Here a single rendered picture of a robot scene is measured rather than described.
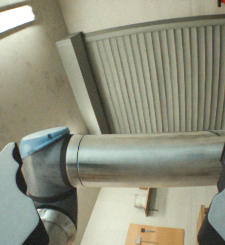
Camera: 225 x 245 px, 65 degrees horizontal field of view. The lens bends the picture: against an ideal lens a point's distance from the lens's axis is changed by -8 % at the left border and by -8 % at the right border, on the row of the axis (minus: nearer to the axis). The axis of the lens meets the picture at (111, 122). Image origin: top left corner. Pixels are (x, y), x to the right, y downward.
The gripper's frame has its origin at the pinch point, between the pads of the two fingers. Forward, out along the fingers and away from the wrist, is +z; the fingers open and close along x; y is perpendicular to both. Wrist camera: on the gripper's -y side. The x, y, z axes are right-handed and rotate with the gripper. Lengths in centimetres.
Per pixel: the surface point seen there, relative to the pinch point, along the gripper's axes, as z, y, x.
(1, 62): 162, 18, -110
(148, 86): 278, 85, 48
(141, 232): 161, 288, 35
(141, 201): 203, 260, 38
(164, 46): 261, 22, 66
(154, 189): 241, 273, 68
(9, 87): 160, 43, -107
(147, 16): 264, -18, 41
